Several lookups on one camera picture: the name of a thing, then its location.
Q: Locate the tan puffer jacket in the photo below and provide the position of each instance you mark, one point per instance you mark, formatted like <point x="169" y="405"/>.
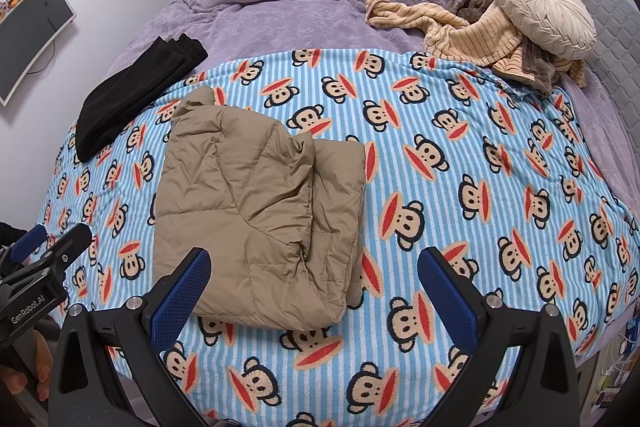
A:
<point x="279" y="214"/>

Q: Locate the purple duvet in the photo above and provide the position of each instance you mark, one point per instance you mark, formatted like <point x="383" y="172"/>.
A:
<point x="608" y="107"/>

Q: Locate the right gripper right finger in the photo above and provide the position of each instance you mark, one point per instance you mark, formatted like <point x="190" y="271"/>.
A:
<point x="542" y="389"/>

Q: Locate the cream round pleated cushion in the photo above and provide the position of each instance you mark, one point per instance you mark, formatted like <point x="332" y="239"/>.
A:
<point x="564" y="28"/>

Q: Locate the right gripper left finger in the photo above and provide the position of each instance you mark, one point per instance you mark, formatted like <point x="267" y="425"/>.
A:
<point x="85" y="389"/>

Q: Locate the black folded garment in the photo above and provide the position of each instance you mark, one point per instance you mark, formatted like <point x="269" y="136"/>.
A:
<point x="118" y="99"/>

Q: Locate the wall mounted curved monitor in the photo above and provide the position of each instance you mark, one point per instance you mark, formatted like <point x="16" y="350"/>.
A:
<point x="26" y="31"/>

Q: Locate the beige striped fleece garment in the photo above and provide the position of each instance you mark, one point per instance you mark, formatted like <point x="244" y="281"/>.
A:
<point x="492" y="41"/>

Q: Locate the brown fuzzy garment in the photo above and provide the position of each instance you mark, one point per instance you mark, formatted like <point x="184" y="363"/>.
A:
<point x="469" y="10"/>

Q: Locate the person left hand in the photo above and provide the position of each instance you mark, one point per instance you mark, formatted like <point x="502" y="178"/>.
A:
<point x="17" y="375"/>

